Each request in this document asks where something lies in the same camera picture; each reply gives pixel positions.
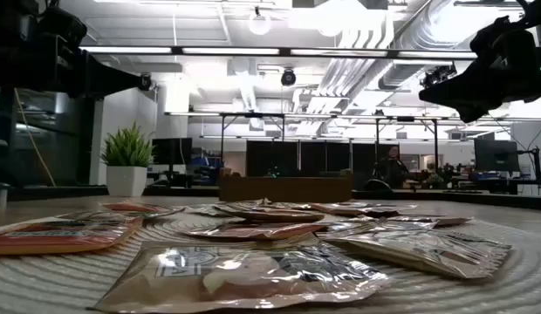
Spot black hanging camera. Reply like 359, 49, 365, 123
280, 68, 298, 87

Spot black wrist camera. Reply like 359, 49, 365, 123
37, 4, 89, 50
469, 17, 538, 66

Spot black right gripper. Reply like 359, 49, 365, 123
418, 60, 541, 124

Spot black metal station frame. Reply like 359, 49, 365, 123
220, 112, 441, 175

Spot black aluminium table frame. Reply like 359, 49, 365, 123
0, 185, 541, 211

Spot long linear ceiling light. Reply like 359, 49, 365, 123
78, 45, 479, 60

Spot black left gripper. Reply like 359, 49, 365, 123
17, 39, 143, 99

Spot green plant in white pot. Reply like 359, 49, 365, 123
99, 123, 156, 197

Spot white pendant lamp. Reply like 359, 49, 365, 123
247, 6, 272, 37

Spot black computer monitor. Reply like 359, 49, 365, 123
151, 137, 194, 166
474, 139, 521, 174

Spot person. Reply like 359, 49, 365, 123
374, 146, 410, 189

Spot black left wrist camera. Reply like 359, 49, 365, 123
37, 4, 89, 50

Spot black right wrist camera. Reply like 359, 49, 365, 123
469, 17, 538, 66

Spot black track light cluster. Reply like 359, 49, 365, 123
421, 64, 458, 90

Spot yellow hanging cable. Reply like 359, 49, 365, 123
13, 89, 58, 188

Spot white round woven placemat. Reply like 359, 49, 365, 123
0, 202, 541, 314

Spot black partition panels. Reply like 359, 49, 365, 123
246, 140, 401, 178

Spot wooden three-compartment box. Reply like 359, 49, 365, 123
218, 168, 354, 204

